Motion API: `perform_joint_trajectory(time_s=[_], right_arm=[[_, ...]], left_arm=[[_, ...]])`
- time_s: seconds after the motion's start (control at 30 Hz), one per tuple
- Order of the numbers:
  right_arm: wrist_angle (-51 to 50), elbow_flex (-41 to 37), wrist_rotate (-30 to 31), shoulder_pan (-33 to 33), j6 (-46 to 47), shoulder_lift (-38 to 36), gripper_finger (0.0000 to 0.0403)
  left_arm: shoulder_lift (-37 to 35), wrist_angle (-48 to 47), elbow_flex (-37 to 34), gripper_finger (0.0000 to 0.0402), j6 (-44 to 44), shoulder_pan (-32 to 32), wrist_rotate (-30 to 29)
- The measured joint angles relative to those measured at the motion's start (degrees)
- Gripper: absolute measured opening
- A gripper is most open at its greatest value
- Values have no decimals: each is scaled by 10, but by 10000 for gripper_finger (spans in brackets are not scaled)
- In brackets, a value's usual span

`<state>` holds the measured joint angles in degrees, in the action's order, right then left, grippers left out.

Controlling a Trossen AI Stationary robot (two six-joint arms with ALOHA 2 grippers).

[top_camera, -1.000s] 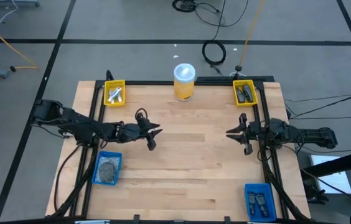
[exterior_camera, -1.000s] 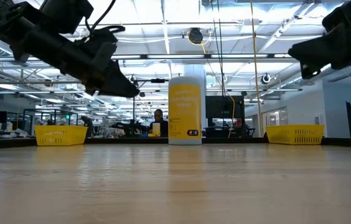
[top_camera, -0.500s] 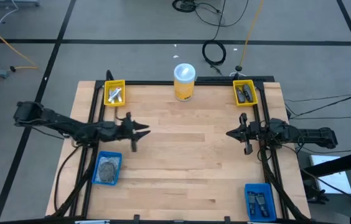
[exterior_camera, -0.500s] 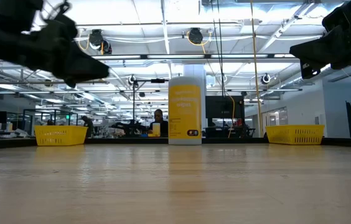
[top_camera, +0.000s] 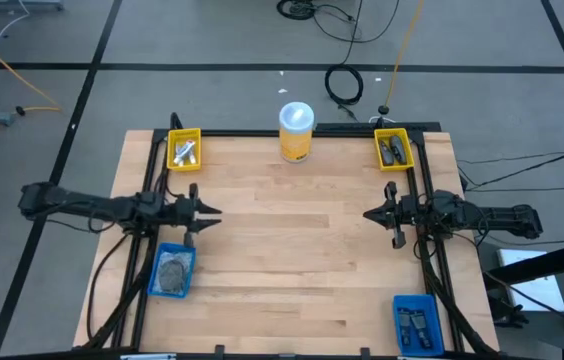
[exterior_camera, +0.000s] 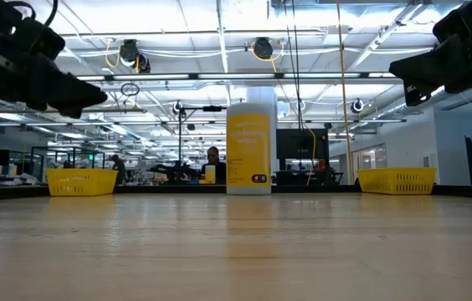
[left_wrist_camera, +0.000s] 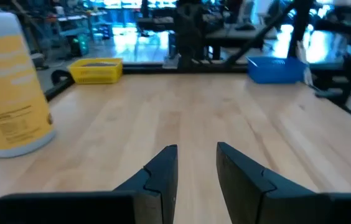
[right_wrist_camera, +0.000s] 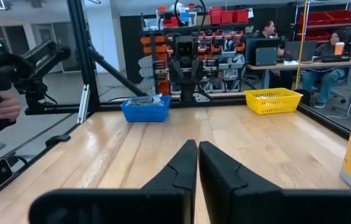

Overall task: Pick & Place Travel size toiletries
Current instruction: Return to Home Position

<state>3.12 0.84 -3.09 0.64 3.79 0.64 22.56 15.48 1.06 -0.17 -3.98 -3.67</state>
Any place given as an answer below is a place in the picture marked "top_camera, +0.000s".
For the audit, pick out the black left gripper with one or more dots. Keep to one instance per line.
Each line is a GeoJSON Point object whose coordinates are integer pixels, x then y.
{"type": "Point", "coordinates": [187, 212]}

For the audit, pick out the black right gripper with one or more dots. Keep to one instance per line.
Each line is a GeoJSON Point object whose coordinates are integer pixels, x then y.
{"type": "Point", "coordinates": [402, 212]}

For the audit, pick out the blue plastic basket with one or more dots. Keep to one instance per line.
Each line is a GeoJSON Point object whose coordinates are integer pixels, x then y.
{"type": "Point", "coordinates": [437, 325]}
{"type": "Point", "coordinates": [154, 280]}

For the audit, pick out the dark blue toiletry package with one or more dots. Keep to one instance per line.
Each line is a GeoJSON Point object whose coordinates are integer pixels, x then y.
{"type": "Point", "coordinates": [405, 327]}
{"type": "Point", "coordinates": [421, 330]}

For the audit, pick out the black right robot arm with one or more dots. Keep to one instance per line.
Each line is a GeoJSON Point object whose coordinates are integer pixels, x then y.
{"type": "Point", "coordinates": [487, 217]}

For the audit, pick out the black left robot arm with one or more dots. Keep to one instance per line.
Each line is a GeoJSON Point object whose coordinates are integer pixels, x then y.
{"type": "Point", "coordinates": [102, 206]}

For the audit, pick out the grey oval toiletry bottle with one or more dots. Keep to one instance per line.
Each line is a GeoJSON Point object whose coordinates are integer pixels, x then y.
{"type": "Point", "coordinates": [386, 154]}

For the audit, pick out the yellow plastic basket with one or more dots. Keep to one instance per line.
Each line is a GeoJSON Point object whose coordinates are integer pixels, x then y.
{"type": "Point", "coordinates": [409, 150]}
{"type": "Point", "coordinates": [172, 150]}

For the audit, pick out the black round stand base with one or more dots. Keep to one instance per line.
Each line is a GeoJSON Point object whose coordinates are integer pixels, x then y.
{"type": "Point", "coordinates": [384, 109]}

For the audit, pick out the yellow wipes canister white lid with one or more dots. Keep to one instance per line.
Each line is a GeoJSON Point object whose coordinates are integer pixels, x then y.
{"type": "Point", "coordinates": [296, 135]}

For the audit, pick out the black clamp foot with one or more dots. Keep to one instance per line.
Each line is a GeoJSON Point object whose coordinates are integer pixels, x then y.
{"type": "Point", "coordinates": [509, 312]}

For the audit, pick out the black metal beam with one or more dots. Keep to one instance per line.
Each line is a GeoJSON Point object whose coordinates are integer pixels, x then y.
{"type": "Point", "coordinates": [552, 257]}

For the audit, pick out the white box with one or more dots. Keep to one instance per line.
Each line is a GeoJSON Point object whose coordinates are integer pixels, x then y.
{"type": "Point", "coordinates": [542, 295]}

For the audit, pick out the black aluminium table frame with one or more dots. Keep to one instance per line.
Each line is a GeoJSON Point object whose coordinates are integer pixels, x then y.
{"type": "Point", "coordinates": [237, 133]}

